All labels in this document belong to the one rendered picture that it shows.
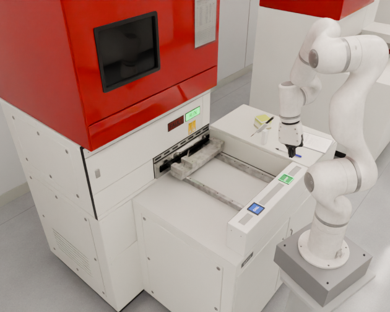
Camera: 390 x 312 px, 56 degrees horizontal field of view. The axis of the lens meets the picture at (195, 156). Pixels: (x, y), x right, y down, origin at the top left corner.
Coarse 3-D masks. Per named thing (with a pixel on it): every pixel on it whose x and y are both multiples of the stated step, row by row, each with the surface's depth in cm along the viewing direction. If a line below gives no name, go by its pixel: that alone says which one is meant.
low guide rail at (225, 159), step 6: (216, 156) 208; (222, 156) 205; (228, 162) 204; (234, 162) 201; (240, 168) 200; (246, 168) 197; (252, 168) 196; (252, 174) 196; (258, 174) 193; (264, 174) 192; (264, 180) 192; (270, 180) 189
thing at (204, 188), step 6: (186, 180) 190; (192, 180) 188; (198, 186) 186; (204, 186) 184; (204, 192) 185; (210, 192) 182; (216, 192) 181; (216, 198) 181; (222, 198) 178; (228, 198) 177; (228, 204) 177; (234, 204) 174; (240, 204) 173
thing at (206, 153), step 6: (210, 144) 210; (204, 150) 205; (210, 150) 205; (216, 150) 205; (222, 150) 209; (192, 156) 200; (198, 156) 200; (204, 156) 200; (210, 156) 201; (198, 162) 196; (204, 162) 199; (186, 168) 191; (192, 168) 191; (174, 174) 189; (186, 174) 189
